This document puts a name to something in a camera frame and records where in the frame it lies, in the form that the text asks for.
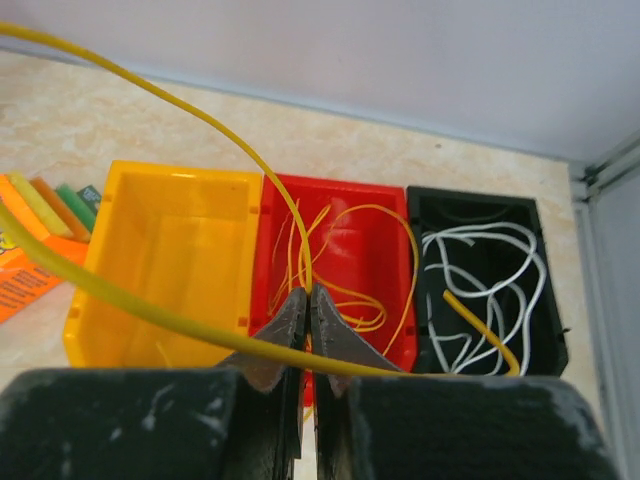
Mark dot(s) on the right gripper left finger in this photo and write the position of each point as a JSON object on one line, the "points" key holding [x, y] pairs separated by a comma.
{"points": [[238, 419]]}

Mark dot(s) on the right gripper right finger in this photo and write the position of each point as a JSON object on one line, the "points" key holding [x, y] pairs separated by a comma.
{"points": [[464, 427]]}

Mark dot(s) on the black plastic bin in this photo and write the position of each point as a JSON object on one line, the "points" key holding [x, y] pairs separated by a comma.
{"points": [[489, 251]]}

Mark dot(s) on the red plastic bin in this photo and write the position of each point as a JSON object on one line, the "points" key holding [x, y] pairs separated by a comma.
{"points": [[361, 251]]}

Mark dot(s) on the yellow plastic bin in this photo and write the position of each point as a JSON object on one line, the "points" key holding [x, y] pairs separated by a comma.
{"points": [[178, 237]]}

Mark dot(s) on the orange green sponge pack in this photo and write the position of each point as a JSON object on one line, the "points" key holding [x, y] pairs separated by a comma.
{"points": [[36, 226]]}

